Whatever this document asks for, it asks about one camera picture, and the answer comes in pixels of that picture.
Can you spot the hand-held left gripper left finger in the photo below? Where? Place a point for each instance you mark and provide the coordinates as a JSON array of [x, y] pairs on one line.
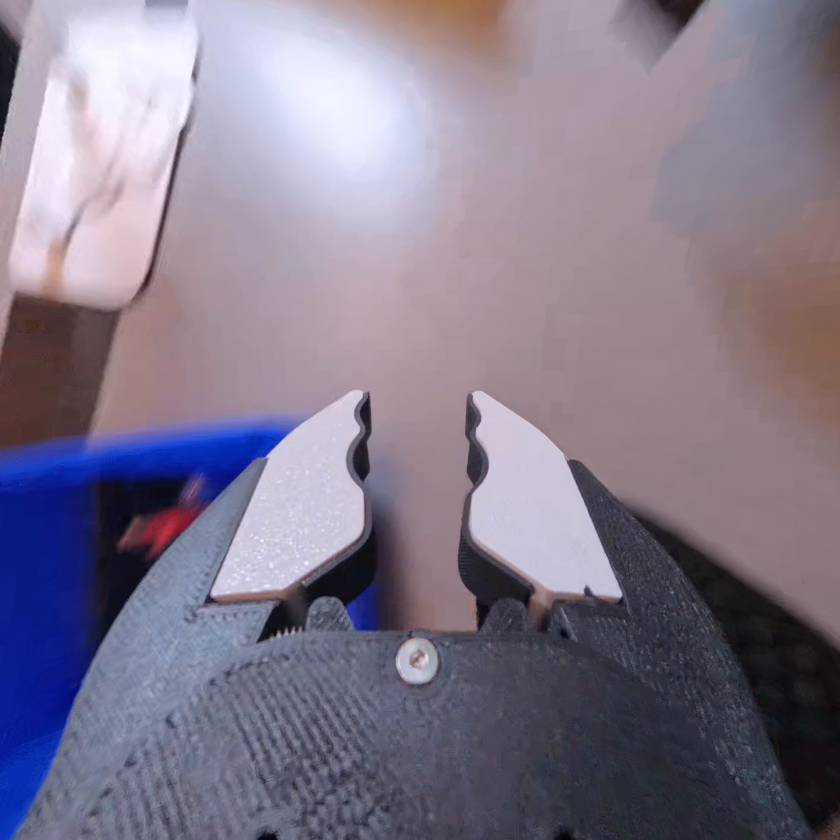
[[302, 505]]

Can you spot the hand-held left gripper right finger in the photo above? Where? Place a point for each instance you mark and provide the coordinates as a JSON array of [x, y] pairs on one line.
[[531, 512]]

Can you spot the blue plastic bin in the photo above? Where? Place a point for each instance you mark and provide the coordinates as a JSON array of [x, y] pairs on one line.
[[46, 590]]

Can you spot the white document stand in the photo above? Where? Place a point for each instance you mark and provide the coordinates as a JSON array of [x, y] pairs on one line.
[[98, 170]]

